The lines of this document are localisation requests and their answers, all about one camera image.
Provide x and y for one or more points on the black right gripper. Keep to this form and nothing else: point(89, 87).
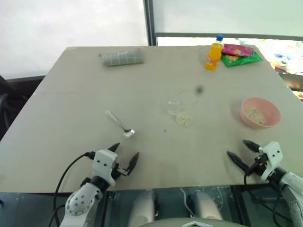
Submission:
point(260, 165)

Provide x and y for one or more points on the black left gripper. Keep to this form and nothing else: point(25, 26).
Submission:
point(122, 171)

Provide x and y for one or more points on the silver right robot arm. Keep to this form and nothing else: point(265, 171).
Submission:
point(293, 188)

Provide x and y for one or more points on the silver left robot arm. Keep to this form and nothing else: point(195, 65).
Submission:
point(81, 201)

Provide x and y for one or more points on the metal spoon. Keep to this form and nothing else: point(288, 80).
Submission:
point(129, 133)

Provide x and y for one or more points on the pink bowl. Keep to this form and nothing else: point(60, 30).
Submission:
point(272, 113)

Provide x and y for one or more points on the grey rounded shape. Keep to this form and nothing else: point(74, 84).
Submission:
point(206, 205)
point(142, 205)

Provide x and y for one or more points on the grey robot torso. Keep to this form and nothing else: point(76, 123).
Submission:
point(189, 223)

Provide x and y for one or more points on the green snack bag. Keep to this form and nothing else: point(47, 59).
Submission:
point(243, 60)

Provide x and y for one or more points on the grey checked rolled towel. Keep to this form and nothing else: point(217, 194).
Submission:
point(122, 58)

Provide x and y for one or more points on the orange soda bottle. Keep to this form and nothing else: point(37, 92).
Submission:
point(213, 58)

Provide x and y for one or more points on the pink snack bag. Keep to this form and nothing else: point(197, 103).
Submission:
point(236, 50)

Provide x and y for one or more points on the black chair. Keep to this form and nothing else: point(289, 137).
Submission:
point(7, 94)

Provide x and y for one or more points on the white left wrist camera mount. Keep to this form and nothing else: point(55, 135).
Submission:
point(104, 163)

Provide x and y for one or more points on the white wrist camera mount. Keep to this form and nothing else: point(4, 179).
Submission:
point(273, 153)
point(104, 163)

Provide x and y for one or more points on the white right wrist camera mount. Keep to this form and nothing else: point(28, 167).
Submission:
point(273, 153)

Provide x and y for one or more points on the dark window frame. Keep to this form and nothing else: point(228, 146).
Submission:
point(149, 21)

